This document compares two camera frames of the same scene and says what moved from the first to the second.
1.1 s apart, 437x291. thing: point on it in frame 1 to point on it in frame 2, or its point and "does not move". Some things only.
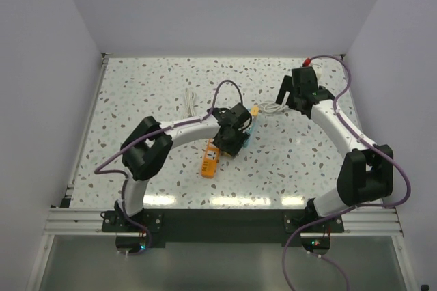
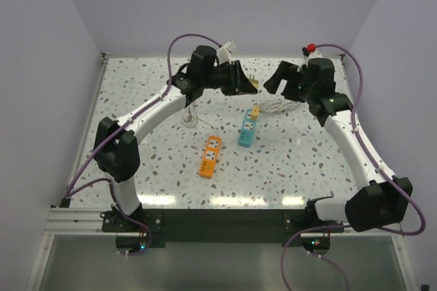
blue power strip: (246, 142) does not move
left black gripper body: (233, 142) to (227, 78)
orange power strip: (209, 161) does not move
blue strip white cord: (272, 106) does not move
